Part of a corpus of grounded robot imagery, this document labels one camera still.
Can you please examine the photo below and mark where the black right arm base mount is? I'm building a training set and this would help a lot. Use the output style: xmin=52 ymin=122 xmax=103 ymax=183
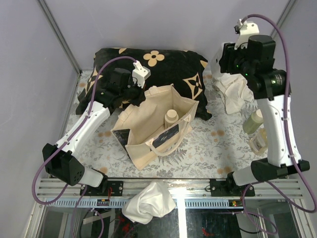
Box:
xmin=210 ymin=171 xmax=257 ymax=197

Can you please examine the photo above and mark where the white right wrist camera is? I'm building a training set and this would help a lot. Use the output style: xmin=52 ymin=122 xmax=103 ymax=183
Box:
xmin=234 ymin=19 xmax=260 ymax=50

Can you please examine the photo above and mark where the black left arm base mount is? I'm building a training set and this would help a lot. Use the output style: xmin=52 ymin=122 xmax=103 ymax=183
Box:
xmin=79 ymin=167 xmax=124 ymax=197

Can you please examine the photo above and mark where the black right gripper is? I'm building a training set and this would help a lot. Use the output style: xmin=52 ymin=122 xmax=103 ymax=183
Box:
xmin=218 ymin=41 xmax=254 ymax=79

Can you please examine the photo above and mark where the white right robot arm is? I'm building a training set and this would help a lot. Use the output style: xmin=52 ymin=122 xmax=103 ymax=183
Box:
xmin=218 ymin=35 xmax=310 ymax=196

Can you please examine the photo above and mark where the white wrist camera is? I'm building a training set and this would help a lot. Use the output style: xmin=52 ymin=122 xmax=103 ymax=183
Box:
xmin=132 ymin=60 xmax=151 ymax=88
xmin=234 ymin=19 xmax=260 ymax=50

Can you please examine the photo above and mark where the white rag on rail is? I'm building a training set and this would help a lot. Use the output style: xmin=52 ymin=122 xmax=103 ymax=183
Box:
xmin=122 ymin=181 xmax=176 ymax=225

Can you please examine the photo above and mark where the green liquid bottle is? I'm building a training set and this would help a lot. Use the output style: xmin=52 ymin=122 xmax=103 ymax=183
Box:
xmin=243 ymin=109 xmax=264 ymax=134

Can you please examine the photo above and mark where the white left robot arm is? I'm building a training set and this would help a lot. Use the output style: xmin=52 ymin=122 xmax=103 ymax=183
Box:
xmin=42 ymin=68 xmax=151 ymax=196

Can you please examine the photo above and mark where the beige canvas tote bag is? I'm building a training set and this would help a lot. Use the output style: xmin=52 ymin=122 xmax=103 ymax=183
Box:
xmin=111 ymin=85 xmax=199 ymax=170

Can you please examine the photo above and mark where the black floral pillow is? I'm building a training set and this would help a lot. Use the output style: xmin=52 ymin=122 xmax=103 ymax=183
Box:
xmin=75 ymin=48 xmax=212 ymax=120

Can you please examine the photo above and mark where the beige bottle wooden cap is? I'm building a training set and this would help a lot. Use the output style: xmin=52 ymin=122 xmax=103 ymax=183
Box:
xmin=164 ymin=109 xmax=179 ymax=129

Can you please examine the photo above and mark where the aluminium front rail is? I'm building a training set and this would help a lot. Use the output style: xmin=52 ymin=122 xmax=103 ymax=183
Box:
xmin=37 ymin=178 xmax=304 ymax=209

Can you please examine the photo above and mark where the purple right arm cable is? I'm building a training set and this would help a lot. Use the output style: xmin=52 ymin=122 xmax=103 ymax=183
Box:
xmin=241 ymin=13 xmax=317 ymax=235

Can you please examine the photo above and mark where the floral table mat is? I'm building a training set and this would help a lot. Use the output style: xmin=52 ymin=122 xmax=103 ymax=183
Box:
xmin=78 ymin=68 xmax=258 ymax=179

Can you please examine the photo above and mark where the white bottle grey cap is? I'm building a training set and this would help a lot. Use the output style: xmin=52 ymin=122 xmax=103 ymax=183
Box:
xmin=210 ymin=43 xmax=224 ymax=78

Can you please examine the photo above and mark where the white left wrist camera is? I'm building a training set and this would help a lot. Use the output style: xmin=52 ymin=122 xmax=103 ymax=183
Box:
xmin=132 ymin=60 xmax=151 ymax=88

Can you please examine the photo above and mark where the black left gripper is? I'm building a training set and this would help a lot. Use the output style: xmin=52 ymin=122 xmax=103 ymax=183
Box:
xmin=120 ymin=78 xmax=146 ymax=107

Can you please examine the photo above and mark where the crumpled white cloth on table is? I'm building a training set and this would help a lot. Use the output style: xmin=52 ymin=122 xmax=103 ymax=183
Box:
xmin=212 ymin=73 xmax=254 ymax=115

